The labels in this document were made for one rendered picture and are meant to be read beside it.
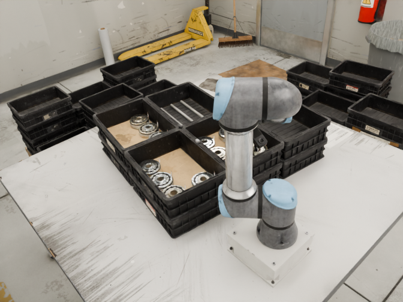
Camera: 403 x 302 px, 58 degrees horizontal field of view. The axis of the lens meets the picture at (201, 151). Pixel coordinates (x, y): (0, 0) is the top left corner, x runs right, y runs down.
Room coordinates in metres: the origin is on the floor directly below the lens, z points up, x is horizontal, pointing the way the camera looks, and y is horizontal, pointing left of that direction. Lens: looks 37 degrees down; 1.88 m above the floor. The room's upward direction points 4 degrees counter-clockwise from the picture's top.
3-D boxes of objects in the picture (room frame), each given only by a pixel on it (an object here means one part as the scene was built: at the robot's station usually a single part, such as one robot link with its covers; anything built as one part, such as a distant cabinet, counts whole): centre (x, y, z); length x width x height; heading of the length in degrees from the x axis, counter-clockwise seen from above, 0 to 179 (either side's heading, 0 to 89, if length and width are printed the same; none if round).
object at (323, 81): (2.88, -1.03, 0.31); 0.40 x 0.30 x 0.34; 39
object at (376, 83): (2.58, -1.28, 0.37); 0.42 x 0.34 x 0.46; 39
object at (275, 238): (0.90, -0.26, 0.85); 0.15 x 0.15 x 0.10
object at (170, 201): (1.22, 0.12, 0.92); 0.40 x 0.30 x 0.02; 31
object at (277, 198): (0.90, -0.25, 0.97); 0.13 x 0.12 x 0.14; 81
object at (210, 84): (2.35, -0.13, 0.71); 0.22 x 0.19 x 0.01; 39
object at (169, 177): (1.19, 0.18, 0.86); 0.10 x 0.10 x 0.01
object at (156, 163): (1.28, 0.24, 0.86); 0.10 x 0.10 x 0.01
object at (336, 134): (1.70, -0.67, 0.70); 0.33 x 0.23 x 0.01; 39
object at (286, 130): (1.53, -0.40, 0.87); 0.40 x 0.30 x 0.11; 31
